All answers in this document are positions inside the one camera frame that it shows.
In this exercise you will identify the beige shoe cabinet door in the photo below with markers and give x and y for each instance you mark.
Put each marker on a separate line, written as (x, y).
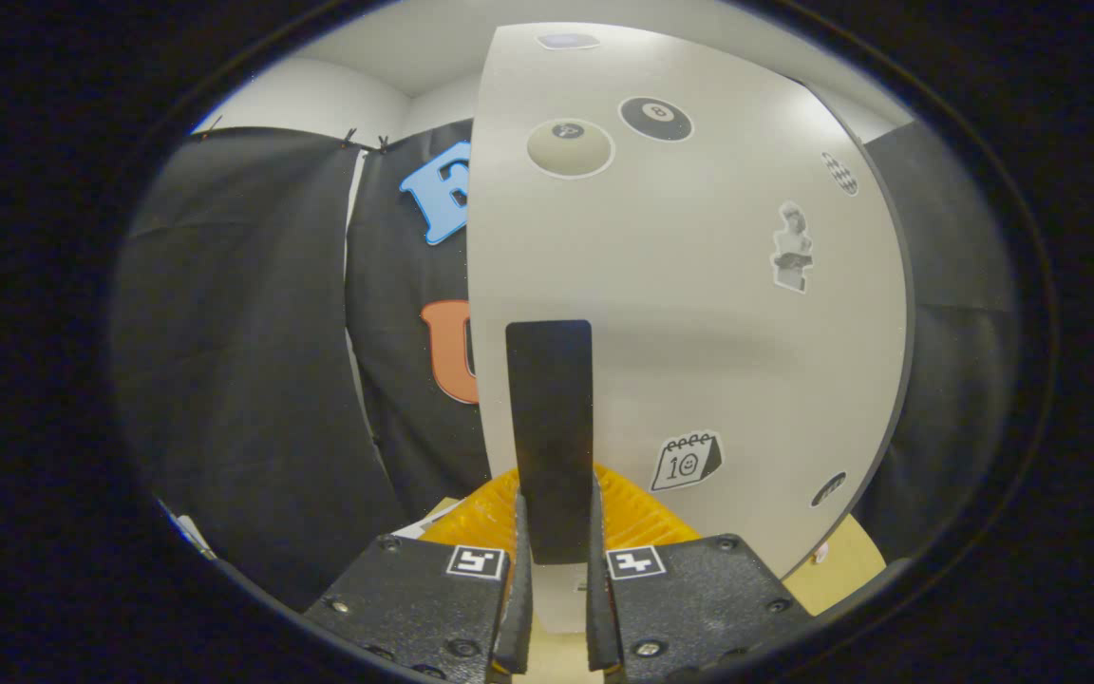
(699, 332)

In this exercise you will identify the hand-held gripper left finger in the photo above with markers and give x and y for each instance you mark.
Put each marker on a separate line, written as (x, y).
(516, 617)

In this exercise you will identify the black backdrop cloth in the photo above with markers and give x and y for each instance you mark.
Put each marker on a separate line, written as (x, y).
(243, 361)

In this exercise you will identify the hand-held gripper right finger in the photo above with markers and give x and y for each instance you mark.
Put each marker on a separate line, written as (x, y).
(601, 627)

